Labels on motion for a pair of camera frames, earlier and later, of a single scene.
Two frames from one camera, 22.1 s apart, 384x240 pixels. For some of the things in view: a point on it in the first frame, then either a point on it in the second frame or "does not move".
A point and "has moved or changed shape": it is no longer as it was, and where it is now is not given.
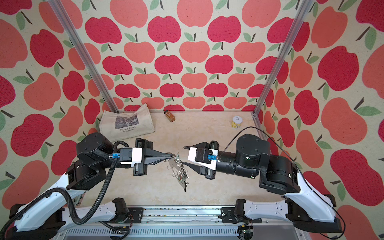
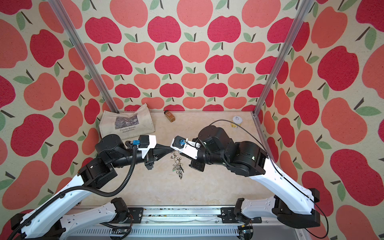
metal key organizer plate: (178, 173) has moved or changed shape
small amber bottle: (169, 116) does not move
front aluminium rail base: (184, 222) does not move
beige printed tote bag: (116, 125) does not move
